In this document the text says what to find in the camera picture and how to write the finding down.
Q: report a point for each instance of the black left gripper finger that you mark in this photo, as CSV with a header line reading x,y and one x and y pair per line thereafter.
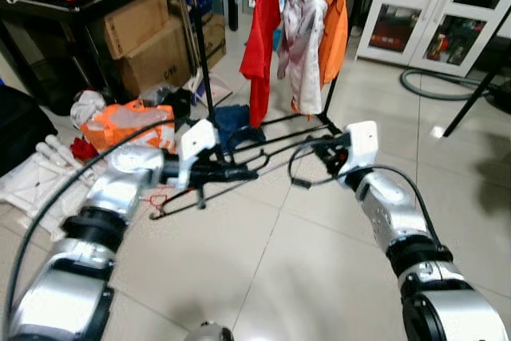
x,y
242,173

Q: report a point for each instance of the black clothes hanger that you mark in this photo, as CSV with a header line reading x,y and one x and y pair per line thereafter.
x,y
172,209

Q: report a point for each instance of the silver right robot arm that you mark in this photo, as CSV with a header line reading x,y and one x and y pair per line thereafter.
x,y
391,205

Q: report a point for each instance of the dark blue garment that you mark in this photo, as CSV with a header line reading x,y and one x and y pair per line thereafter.
x,y
231,121

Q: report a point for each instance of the crumpled clear plastic bag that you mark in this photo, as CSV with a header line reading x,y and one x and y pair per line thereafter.
x,y
172,103

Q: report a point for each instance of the black clothes rack silver rod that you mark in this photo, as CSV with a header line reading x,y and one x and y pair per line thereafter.
x,y
206,77

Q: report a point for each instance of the orange white plastic bag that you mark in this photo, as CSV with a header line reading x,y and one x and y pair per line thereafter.
x,y
120,125

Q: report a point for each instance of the white patterned hanging garment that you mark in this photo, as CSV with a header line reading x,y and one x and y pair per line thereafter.
x,y
303,53

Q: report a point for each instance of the large lettered cardboard box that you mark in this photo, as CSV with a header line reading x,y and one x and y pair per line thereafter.
x,y
156,61

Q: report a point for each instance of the orange hanging shirt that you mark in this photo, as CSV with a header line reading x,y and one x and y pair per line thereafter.
x,y
335,29

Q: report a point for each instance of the red hanging shirt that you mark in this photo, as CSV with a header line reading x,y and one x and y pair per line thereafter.
x,y
262,45

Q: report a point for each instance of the red crumpled cloth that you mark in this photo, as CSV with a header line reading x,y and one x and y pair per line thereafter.
x,y
84,149

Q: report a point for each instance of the small printed cardboard box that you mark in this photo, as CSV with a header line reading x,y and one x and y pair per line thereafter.
x,y
214,37

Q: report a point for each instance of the white crumpled garment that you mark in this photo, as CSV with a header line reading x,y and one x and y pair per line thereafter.
x,y
88,105

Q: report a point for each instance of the white table black legs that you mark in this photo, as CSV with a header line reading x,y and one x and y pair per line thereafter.
x,y
475,93

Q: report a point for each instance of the plain brown cardboard box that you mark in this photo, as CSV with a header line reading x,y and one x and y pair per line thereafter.
x,y
136,25

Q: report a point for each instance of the blue printed box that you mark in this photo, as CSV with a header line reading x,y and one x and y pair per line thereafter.
x,y
204,5

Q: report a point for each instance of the white glass door cabinet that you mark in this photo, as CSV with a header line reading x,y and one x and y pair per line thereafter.
x,y
423,5

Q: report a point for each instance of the black carrying case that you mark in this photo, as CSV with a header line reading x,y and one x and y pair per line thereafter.
x,y
20,129

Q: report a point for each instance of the black work table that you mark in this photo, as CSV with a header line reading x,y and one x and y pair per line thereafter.
x,y
72,7

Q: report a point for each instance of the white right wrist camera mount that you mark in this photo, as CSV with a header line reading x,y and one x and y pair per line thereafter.
x,y
363,145

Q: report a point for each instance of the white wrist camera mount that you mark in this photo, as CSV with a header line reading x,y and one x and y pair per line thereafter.
x,y
196,145
363,145

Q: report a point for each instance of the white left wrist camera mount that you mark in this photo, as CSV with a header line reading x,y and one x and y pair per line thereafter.
x,y
196,145

